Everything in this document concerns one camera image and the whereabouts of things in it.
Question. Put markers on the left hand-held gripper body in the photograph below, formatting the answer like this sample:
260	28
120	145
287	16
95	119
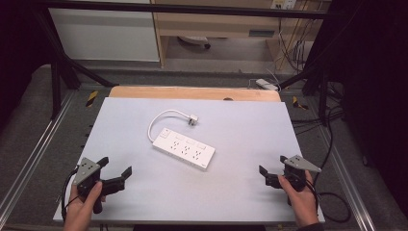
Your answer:
86	171

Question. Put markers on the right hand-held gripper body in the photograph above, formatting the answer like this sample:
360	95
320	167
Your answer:
296	173

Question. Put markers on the person's right hand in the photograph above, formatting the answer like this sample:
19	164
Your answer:
300	200

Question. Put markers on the person's left hand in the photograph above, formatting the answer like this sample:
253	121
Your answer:
81	208

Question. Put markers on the yellow black tape strip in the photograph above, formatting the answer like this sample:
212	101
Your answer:
298	103
92	98

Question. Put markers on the white floor power strip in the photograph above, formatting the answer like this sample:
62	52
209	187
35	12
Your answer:
266	84

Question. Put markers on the white power plug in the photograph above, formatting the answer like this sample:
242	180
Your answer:
193	120

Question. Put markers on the wooden board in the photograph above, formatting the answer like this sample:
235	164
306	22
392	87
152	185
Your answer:
192	93

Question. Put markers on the white cabinet panel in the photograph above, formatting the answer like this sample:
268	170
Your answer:
102	32

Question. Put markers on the office chair base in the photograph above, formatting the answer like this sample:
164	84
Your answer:
196	40

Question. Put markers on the light wooden desk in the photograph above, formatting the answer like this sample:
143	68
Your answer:
221	22

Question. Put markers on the aluminium floor rail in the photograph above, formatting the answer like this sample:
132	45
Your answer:
351	181
32	160

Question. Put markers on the black metal frame stand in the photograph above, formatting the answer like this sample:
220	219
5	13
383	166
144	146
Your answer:
322	93
61	70

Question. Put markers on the white wall socket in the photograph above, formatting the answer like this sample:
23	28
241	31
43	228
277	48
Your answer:
284	4

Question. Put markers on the black metal frame bar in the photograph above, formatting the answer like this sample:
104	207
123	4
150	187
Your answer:
192	9

